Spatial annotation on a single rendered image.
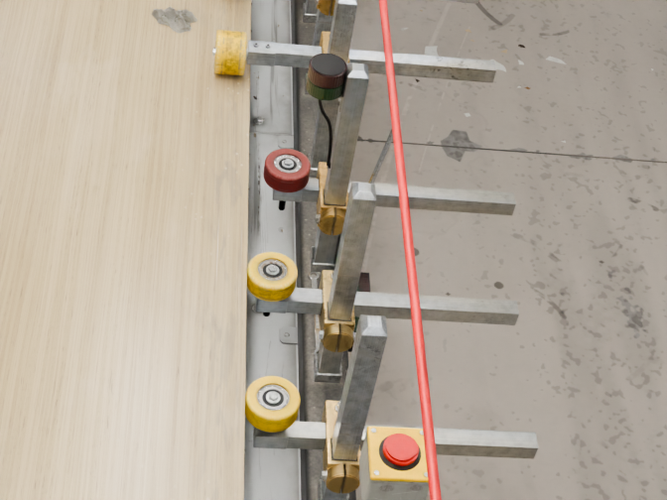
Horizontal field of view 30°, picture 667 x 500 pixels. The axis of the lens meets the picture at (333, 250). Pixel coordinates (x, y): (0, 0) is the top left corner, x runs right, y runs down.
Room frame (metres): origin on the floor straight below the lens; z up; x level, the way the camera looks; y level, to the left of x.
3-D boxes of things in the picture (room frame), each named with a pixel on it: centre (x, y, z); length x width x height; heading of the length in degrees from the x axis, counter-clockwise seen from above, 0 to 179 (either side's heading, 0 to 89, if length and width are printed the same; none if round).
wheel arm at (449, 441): (1.12, -0.15, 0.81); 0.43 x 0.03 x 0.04; 100
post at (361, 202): (1.31, -0.03, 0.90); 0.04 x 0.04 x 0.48; 10
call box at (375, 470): (0.81, -0.12, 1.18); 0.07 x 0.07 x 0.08; 10
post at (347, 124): (1.56, 0.02, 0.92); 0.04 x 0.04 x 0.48; 10
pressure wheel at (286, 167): (1.59, 0.11, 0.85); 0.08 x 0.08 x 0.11
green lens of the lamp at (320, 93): (1.55, 0.06, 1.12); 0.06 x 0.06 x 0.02
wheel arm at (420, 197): (1.62, -0.09, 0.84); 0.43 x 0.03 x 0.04; 100
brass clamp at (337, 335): (1.34, -0.02, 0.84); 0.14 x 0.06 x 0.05; 10
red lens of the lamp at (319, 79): (1.55, 0.06, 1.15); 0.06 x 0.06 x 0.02
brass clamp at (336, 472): (1.09, -0.07, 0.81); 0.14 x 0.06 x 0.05; 10
